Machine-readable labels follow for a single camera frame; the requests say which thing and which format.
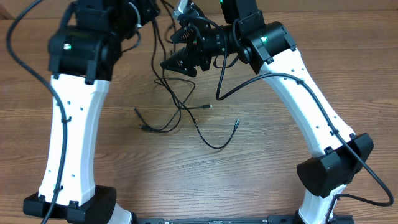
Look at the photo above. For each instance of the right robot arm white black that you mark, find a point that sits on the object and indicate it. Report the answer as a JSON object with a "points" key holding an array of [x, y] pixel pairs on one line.
{"points": [[337, 153]]}

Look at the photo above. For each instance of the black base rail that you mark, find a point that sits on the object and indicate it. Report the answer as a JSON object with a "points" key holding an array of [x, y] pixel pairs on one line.
{"points": [[271, 219]]}

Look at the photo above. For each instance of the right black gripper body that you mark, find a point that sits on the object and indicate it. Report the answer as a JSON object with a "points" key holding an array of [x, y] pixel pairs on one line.
{"points": [[212, 42]]}

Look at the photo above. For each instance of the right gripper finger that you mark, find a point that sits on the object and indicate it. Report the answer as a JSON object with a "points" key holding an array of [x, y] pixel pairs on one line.
{"points": [[182, 62], [185, 35]]}

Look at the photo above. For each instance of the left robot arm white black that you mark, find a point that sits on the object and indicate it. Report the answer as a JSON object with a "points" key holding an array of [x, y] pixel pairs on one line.
{"points": [[83, 52]]}

